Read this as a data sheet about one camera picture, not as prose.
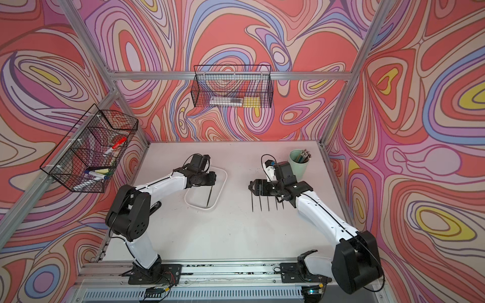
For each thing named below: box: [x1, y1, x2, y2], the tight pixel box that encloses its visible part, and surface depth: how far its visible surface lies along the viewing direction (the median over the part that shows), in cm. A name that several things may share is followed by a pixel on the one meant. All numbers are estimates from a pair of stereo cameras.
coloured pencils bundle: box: [296, 148, 312, 163], surface depth 92 cm
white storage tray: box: [184, 166, 228, 211], surface depth 93 cm
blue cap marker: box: [84, 169, 109, 180], surface depth 72 cm
